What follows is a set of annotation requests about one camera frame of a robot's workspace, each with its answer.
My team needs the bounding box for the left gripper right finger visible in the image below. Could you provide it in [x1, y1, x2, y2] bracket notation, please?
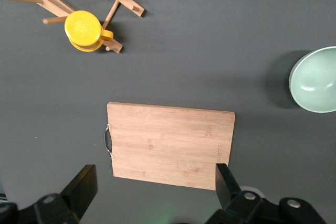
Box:
[207, 163, 263, 224]

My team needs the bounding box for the yellow mug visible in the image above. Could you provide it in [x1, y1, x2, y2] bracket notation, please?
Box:
[64, 10, 114, 53]

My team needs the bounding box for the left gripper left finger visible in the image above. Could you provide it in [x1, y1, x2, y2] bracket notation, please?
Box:
[34, 165, 98, 224]

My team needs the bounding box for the wooden cutting board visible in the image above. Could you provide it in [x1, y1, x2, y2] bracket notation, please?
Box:
[104, 101, 236, 191]

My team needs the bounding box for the light green bowl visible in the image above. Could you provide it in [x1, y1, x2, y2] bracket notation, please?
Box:
[288, 46, 336, 114]

